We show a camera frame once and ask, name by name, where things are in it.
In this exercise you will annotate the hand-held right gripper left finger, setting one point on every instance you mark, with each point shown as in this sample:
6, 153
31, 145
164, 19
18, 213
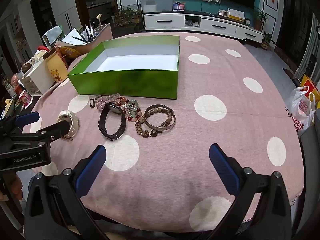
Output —
91, 172

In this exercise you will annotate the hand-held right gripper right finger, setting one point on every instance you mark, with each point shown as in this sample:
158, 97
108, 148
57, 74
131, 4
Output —
223, 170

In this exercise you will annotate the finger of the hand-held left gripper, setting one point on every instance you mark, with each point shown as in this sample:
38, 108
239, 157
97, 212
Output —
28, 118
47, 131

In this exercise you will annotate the white wristwatch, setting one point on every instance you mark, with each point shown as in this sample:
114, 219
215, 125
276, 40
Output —
72, 125

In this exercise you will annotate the black wristwatch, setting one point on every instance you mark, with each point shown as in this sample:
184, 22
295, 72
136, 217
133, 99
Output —
120, 122

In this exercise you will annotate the metal bangle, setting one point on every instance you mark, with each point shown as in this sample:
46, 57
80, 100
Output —
160, 129

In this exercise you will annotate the green cardboard box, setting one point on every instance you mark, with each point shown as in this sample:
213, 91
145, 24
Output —
125, 82

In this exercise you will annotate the person's left hand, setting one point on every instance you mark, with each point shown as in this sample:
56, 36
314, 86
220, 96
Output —
13, 185

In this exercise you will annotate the pink polka dot tablecloth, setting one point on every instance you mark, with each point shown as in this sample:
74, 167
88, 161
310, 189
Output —
200, 155

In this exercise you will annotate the white storage container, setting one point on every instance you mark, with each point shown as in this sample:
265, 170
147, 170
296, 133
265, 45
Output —
37, 78

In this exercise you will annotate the yellow bear print bottle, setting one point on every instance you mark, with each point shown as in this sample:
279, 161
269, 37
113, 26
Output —
56, 67

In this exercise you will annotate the white and green pouch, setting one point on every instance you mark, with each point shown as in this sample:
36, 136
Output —
51, 36

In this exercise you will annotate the white printed plastic bag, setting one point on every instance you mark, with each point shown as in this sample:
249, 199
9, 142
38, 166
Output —
300, 112

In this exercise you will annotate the pen holder box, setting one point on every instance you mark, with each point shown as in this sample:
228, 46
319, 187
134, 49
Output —
100, 38

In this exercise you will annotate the yellow and red bag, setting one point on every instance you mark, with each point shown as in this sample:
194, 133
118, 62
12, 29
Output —
310, 85

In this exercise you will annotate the small potted floor plant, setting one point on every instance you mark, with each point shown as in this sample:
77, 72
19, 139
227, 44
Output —
266, 41

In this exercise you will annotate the bushy green potted plants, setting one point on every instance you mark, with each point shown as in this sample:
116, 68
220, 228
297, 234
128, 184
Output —
126, 17

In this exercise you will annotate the small black alarm clock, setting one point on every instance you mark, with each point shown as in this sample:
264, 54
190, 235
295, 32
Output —
247, 21

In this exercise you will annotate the potted plant in brown pot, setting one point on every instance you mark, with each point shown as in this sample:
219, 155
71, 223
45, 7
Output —
258, 20

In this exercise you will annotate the yellow flat box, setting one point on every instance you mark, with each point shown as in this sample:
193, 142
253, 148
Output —
236, 15

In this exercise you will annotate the white television cabinet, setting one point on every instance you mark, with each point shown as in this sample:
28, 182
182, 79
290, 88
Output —
170, 21

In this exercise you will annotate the clear plastic storage box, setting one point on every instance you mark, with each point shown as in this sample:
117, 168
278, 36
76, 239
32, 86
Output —
156, 5

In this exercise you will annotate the blue small boxes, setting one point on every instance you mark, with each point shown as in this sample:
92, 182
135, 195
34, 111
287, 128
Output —
179, 7

